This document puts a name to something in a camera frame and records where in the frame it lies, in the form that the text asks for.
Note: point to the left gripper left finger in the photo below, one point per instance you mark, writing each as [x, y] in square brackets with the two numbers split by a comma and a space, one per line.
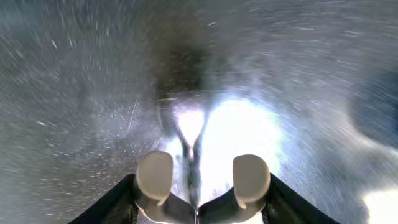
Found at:
[118, 205]

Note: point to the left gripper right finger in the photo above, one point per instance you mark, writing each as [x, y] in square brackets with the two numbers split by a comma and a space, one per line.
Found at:
[289, 208]

